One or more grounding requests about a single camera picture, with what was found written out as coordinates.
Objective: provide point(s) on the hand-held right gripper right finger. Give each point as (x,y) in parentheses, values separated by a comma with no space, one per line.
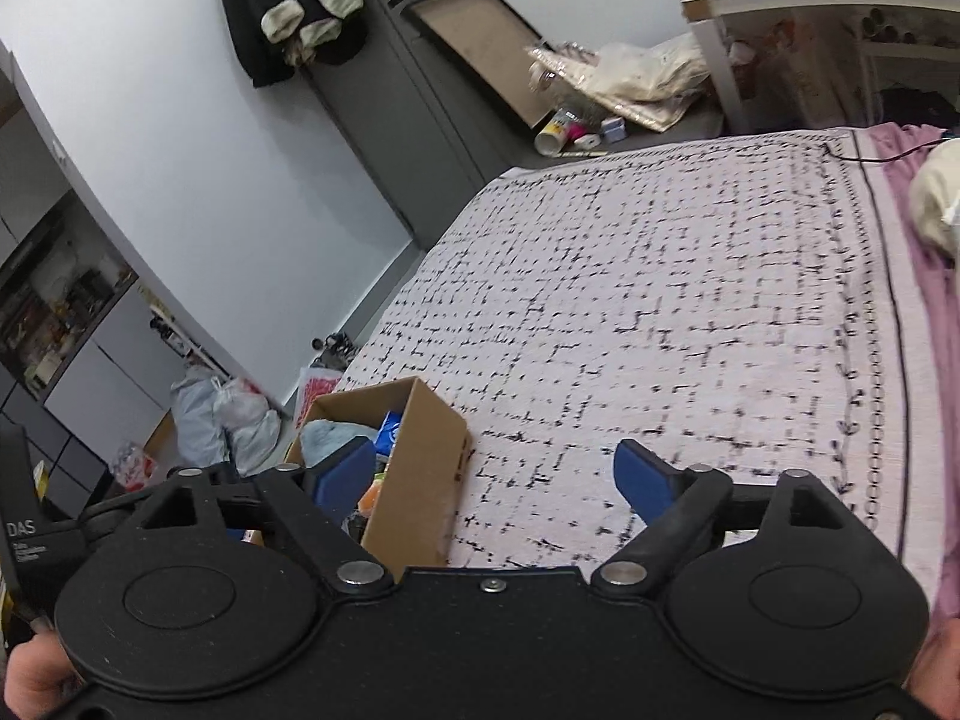
(641,480)

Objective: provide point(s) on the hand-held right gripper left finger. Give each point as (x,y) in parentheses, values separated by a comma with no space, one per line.
(345,476)

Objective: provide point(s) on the orange soft item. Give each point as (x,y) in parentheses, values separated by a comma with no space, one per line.
(373,496)

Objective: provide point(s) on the blue soft packet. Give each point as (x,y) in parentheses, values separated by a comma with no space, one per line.
(388,435)

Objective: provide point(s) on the brown cardboard box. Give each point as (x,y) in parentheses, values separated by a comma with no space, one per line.
(420,465)

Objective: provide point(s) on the person's left hand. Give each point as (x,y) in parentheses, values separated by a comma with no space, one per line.
(34,671)

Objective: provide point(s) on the red-patterned plastic bag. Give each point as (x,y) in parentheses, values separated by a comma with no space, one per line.
(315,394)

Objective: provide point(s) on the white plastic bag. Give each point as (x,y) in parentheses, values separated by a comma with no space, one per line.
(244,409)

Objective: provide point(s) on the large light blue bag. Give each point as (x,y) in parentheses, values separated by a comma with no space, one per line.
(196,412)

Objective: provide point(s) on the grey storage cabinet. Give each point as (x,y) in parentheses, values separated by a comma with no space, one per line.
(82,360)

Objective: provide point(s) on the white black-patterned blanket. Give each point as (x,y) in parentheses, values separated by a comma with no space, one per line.
(637,277)

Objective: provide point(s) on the pink bed sheet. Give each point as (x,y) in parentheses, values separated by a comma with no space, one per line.
(930,330)

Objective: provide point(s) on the small pale box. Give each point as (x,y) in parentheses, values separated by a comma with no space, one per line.
(613,129)

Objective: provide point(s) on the paper cup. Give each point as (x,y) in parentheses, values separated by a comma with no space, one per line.
(555,131)

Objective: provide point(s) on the grey door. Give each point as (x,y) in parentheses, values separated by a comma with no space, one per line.
(405,112)

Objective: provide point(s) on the beige plastic bag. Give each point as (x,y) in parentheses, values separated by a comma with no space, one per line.
(652,75)

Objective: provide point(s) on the beige pillow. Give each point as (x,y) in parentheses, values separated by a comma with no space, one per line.
(937,195)

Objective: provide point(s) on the white desk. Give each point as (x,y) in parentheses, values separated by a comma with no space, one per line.
(724,75)

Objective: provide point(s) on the clear plastic bottle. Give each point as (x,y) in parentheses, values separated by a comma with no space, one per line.
(544,76)

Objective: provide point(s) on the black-framed brown board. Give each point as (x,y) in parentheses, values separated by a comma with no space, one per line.
(480,37)

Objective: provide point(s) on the black and cream hanging clothes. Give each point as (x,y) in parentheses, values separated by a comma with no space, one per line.
(300,15)

